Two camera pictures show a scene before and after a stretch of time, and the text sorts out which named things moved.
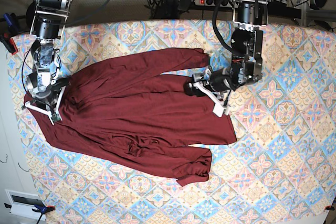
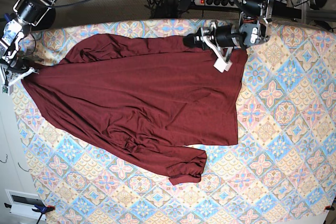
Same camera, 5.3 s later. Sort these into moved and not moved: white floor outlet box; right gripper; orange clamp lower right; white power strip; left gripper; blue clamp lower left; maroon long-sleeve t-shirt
Moved: right gripper; left gripper; maroon long-sleeve t-shirt
Not moved: white power strip; blue clamp lower left; white floor outlet box; orange clamp lower right
